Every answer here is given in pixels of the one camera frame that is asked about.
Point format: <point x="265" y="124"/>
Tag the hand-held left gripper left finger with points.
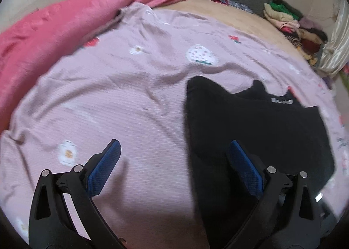
<point x="105" y="167"/>

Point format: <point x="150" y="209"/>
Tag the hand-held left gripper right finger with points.
<point x="245" y="167"/>

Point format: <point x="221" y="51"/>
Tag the black garment with orange cuffs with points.
<point x="259" y="128"/>

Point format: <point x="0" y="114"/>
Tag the pile of mixed clothes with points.
<point x="286" y="22"/>

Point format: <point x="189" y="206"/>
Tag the lilac printed bed sheet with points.
<point x="122" y="88"/>

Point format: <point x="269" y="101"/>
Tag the pink plush blanket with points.
<point x="54" y="33"/>

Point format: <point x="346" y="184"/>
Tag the beige bed mattress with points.
<point x="245" y="19"/>

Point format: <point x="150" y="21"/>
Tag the cream satin curtain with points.
<point x="338" y="41"/>

